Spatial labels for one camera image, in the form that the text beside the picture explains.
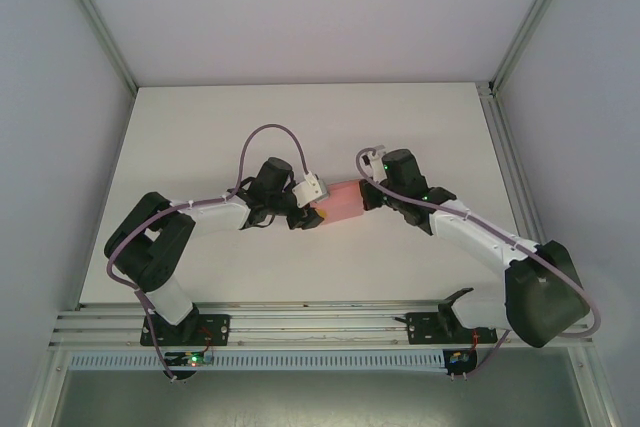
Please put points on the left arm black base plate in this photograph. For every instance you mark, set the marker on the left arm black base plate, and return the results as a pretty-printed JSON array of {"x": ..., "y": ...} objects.
[{"x": 215, "y": 329}]

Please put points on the circuit board with green light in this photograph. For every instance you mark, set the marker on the circuit board with green light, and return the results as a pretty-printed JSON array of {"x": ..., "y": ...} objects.
[{"x": 192, "y": 360}]

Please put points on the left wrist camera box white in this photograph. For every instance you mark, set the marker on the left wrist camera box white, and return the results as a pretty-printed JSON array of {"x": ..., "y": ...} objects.
[{"x": 310, "y": 191}]

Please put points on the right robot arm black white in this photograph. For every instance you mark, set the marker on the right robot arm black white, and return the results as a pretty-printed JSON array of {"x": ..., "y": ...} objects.
[{"x": 475, "y": 232}]

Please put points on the small circuit board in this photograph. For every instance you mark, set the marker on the small circuit board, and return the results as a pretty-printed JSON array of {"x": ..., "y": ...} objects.
[{"x": 460, "y": 359}]

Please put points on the aluminium frame post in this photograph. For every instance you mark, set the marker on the aluminium frame post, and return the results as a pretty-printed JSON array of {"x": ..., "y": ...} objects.
[
  {"x": 95, "y": 17},
  {"x": 535, "y": 17}
]

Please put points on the aluminium side rail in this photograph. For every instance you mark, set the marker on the aluminium side rail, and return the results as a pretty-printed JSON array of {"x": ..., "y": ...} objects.
[{"x": 510, "y": 172}]

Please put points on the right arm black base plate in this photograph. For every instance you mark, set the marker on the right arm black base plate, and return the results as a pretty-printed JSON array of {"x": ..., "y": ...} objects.
[{"x": 422, "y": 329}]

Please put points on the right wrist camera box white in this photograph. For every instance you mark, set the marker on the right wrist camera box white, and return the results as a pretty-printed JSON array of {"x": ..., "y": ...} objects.
[{"x": 374, "y": 152}]

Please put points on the aluminium mounting rail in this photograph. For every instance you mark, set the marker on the aluminium mounting rail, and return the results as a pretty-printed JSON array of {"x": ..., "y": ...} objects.
[{"x": 325, "y": 332}]

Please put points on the pink paper box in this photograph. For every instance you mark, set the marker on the pink paper box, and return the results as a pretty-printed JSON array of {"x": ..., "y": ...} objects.
[{"x": 342, "y": 202}]

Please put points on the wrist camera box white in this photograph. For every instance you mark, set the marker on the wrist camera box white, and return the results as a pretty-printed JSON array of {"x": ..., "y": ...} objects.
[
  {"x": 374, "y": 152},
  {"x": 310, "y": 191}
]

